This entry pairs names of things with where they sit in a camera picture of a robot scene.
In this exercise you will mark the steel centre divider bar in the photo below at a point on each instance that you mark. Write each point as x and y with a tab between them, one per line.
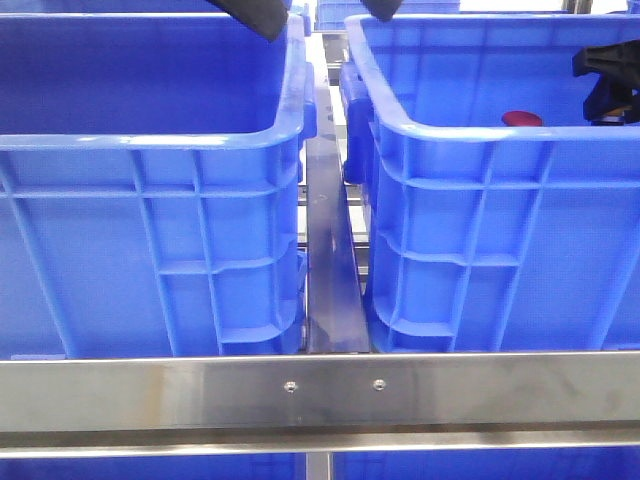
336	319

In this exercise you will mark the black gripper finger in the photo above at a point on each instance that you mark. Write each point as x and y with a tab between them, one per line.
267	18
383	10

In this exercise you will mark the far right blue crate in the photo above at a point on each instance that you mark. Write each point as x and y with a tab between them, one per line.
330	14

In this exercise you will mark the left blue plastic crate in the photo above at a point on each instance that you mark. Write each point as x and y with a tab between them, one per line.
149	185

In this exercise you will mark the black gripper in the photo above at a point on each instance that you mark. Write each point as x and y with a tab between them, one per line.
615	97

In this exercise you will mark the red mushroom push button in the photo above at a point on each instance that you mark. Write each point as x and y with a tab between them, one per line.
520	118

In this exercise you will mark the blue plastic crate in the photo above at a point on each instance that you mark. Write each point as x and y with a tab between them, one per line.
485	237
149	185

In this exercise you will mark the right blue plastic crate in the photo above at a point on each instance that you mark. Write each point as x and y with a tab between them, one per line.
485	237

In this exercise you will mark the lower left blue crate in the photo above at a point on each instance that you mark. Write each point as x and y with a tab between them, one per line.
251	466

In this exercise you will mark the lower right blue crate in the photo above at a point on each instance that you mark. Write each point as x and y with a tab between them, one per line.
524	463

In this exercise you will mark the stainless steel front rail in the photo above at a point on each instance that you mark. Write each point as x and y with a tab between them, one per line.
318	403

